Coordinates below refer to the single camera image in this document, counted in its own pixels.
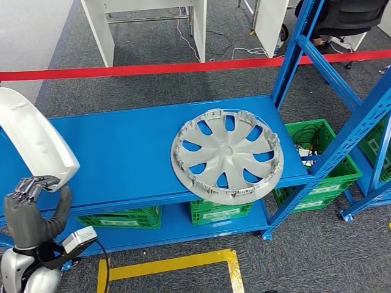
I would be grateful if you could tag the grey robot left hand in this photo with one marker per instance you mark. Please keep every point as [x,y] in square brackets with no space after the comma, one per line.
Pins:
[24,222]

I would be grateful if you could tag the white plastic car body part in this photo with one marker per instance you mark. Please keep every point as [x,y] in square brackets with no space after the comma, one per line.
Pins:
[30,137]

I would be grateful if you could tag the green plastic crate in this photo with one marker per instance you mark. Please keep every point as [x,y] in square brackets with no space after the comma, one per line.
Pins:
[370,149]
[213,214]
[342,174]
[137,216]
[305,205]

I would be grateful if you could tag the yellow floor tape square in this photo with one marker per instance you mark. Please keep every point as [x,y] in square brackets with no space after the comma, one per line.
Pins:
[170,265]

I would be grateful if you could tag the red barrier belt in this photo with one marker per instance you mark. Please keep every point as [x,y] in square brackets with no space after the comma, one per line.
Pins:
[122,69]

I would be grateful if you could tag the white desk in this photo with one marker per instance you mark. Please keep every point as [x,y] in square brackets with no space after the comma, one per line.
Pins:
[272,24]
[94,32]

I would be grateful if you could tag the grey wheel hubcap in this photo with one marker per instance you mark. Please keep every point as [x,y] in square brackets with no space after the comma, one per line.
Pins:
[227,151]

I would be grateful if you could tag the white adapter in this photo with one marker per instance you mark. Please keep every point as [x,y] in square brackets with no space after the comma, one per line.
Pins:
[305,153]

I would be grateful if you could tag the black office chair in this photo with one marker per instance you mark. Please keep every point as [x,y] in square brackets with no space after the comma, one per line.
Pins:
[345,16]

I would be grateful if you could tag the pale wrist camera black mount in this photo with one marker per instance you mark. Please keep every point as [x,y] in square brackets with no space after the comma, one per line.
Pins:
[78,238]

